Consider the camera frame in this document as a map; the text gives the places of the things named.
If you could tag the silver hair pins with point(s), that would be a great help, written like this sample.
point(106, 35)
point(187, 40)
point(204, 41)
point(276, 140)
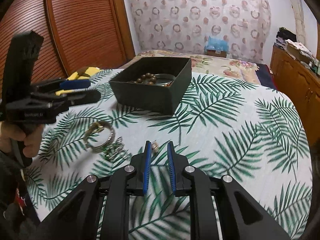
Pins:
point(116, 149)

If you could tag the wooden sideboard cabinet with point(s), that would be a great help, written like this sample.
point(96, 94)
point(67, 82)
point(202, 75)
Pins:
point(301, 86)

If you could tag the navy blue blanket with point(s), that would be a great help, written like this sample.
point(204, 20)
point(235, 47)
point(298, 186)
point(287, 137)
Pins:
point(265, 76)

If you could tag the black jewelry box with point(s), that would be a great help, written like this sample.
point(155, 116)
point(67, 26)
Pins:
point(135, 85)

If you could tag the pile of folded clothes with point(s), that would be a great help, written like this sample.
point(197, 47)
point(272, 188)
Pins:
point(282, 35)

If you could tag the yellow plush toy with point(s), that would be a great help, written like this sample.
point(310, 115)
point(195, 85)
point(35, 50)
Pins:
point(83, 73)

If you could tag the circle pattern curtain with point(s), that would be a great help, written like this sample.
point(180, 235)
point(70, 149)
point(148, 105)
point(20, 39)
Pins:
point(186, 26)

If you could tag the person's left hand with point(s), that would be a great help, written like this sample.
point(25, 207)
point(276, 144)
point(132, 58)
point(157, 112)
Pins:
point(12, 132)

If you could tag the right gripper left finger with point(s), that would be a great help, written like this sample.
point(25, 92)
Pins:
point(98, 208)

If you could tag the silver bangle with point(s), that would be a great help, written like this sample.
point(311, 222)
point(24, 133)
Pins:
point(99, 135)

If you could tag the palm leaf print cloth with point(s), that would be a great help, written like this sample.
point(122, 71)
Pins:
point(222, 125)

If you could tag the blue bag on box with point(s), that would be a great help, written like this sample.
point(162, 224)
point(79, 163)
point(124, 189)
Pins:
point(216, 44)

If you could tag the cream side curtain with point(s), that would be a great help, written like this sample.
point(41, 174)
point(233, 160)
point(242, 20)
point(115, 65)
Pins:
point(299, 20)

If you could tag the brown slatted wardrobe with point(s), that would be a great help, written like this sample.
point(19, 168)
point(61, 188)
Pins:
point(77, 34)

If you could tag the green jade bangle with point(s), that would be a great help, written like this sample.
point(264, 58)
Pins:
point(164, 80)

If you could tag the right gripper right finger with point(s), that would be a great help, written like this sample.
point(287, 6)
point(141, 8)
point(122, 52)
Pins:
point(220, 208)

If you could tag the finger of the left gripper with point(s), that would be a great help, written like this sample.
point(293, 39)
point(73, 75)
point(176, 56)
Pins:
point(72, 99)
point(50, 86)

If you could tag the cardboard box with papers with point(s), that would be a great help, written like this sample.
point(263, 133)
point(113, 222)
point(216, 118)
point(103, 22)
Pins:
point(298, 51)

